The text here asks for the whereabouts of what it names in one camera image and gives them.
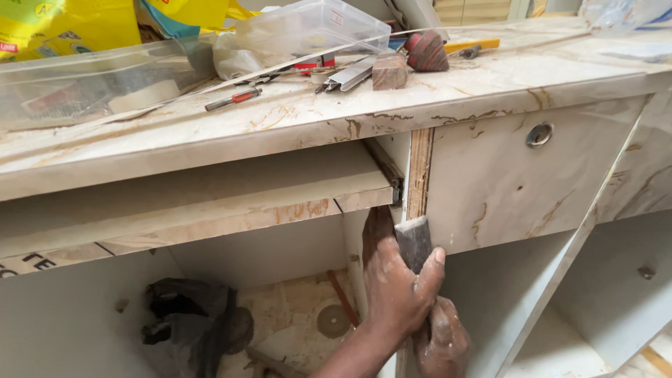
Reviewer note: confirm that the person's right hand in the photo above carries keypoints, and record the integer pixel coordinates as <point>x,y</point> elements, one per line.
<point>443,341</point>

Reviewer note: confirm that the person's left hand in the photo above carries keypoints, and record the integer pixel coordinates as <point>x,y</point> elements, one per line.
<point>391,288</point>

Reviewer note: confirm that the person's right fingers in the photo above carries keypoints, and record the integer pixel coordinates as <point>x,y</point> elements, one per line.
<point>446,320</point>

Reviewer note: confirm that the grey scraper tool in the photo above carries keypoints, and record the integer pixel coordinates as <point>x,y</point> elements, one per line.
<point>413,241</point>

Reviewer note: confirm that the red thin rod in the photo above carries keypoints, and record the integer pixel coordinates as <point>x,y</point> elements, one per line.
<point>344,299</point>

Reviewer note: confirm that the round saw blade disc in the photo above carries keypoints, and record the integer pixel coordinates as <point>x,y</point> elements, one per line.
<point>333,321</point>

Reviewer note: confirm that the marble laminate drawer front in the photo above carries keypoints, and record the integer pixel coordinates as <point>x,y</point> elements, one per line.
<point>514,183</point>

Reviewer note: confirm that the dark round grinder disc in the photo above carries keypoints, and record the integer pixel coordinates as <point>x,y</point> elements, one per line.
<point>241,329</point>

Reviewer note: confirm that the round metal drawer lock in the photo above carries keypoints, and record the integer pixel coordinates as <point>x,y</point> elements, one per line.
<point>539,135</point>

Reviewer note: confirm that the marble laminate cabinet desk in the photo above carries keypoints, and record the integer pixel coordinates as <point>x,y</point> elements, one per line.
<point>525,89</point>

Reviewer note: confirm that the small wooden block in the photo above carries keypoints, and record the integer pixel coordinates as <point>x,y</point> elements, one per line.
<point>389,72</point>

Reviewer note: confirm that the black plastic bag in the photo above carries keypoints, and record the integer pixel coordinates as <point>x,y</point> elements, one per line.
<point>183,325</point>

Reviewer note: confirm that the folded metal channel piece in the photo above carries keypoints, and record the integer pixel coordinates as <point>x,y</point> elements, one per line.
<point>349,76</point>

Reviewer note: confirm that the sliding marble laminate shelf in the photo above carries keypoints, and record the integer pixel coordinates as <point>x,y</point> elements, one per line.
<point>210,204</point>

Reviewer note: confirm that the grey metal bit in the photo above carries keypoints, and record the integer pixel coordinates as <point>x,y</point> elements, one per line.
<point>471,52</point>

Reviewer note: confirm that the red striped wooden top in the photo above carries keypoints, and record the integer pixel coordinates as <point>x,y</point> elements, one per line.
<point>426,51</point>

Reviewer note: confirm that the masking tape roll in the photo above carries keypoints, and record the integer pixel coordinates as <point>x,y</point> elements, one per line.
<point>319,77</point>

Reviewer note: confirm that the yellow flat pencil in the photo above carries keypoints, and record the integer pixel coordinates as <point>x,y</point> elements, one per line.
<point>472,45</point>

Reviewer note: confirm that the long thin laminate strip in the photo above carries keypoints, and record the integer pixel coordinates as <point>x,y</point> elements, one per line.
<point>294,62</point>

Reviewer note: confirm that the clear lidded plastic box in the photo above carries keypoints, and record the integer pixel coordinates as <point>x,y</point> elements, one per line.
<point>309,29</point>

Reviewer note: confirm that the white crumpled plastic bag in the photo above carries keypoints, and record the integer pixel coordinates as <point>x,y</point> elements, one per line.
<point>233,57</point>

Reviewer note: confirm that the clear plastic bag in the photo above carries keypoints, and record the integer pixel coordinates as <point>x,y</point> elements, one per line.
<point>624,14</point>

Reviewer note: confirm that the yellow and blue bag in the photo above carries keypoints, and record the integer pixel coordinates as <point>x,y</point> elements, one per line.
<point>183,13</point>

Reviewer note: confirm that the large clear plastic container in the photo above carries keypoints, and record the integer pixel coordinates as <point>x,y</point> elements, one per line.
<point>99,84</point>

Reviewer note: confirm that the yellow printed plastic bag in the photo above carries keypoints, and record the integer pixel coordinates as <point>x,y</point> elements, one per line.
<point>63,26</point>

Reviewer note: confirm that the metal drawer slide rail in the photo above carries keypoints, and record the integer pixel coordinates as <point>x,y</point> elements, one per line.
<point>388,170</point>

